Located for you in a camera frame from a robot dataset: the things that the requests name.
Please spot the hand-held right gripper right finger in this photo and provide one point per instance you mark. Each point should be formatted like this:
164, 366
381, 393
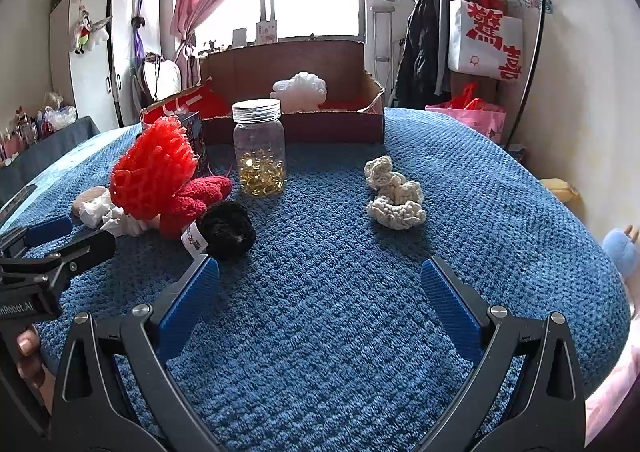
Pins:
450, 302

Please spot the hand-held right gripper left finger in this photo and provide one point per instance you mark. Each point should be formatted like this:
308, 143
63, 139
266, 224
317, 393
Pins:
192, 302

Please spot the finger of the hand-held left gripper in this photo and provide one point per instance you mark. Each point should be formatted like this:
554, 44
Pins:
47, 229
90, 247

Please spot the pale cloth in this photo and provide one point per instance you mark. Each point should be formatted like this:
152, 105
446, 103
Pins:
90, 194

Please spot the red fluffy sock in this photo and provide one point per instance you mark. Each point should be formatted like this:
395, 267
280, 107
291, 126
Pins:
197, 194

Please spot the cream crocheted cloth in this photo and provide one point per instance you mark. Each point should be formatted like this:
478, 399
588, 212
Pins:
395, 202

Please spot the cardboard box red lining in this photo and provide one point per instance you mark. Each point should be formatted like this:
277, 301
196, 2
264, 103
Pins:
300, 62

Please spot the person's left hand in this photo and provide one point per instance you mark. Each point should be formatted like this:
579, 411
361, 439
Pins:
31, 362

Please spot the black fluffy pom pom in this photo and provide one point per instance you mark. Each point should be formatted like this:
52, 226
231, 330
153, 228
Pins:
227, 232

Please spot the dresser with dark cloth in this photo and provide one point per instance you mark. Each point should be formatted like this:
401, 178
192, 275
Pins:
50, 147

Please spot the red foam net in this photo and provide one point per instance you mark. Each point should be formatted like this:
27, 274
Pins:
150, 172

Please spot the group of small bottles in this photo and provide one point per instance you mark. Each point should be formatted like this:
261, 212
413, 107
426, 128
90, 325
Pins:
20, 134

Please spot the white plastic bag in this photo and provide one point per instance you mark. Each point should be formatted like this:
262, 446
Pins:
60, 117

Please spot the white wardrobe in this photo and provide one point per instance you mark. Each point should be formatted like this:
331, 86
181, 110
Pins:
95, 82

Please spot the dark printed box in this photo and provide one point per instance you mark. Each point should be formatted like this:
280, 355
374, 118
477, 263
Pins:
195, 132

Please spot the yellow plush toy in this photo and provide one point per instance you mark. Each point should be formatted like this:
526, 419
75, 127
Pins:
560, 189

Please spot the clear jar gold capsules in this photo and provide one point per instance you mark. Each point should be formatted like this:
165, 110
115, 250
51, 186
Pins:
258, 142

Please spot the blue plush toy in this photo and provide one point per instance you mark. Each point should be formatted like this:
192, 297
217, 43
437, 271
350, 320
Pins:
620, 252

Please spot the pink shopping bag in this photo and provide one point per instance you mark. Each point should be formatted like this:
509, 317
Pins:
475, 122

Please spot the pink bed sheet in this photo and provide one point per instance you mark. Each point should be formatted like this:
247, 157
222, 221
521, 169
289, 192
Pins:
607, 402

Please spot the hanging plush doll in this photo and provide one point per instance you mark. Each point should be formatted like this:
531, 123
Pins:
85, 34

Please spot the red plastic bag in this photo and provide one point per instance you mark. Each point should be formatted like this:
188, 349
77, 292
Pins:
467, 97

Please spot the purple ribbon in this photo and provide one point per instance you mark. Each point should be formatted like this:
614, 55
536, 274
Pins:
137, 32

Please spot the white bath puff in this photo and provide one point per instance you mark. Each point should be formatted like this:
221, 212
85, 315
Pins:
300, 89

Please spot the black jacket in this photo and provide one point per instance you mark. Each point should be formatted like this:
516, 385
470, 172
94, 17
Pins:
420, 47

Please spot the white bag red print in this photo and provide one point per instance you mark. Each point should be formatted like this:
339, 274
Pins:
485, 42

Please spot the pink card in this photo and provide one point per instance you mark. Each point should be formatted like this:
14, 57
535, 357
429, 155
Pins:
266, 33

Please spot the grey crutch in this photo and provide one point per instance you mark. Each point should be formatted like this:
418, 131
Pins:
382, 32

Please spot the dark photo frame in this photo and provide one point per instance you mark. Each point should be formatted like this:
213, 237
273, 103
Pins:
240, 37

